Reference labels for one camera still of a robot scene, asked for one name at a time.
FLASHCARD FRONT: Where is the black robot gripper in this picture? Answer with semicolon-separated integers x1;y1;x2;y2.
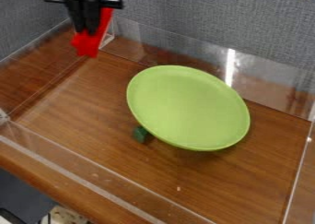
44;0;123;35

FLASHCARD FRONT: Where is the red rectangular block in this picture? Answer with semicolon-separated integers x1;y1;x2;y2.
71;7;114;58

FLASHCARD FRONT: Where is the light green plate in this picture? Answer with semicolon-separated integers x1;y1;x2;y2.
127;65;251;151

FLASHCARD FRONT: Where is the toy carrot with green top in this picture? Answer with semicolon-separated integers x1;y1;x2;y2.
134;126;151;143

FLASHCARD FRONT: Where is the white power strip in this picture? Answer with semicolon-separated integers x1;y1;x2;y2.
37;206;88;224

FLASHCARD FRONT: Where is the clear acrylic enclosure wall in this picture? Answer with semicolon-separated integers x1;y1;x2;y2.
0;18;315;224

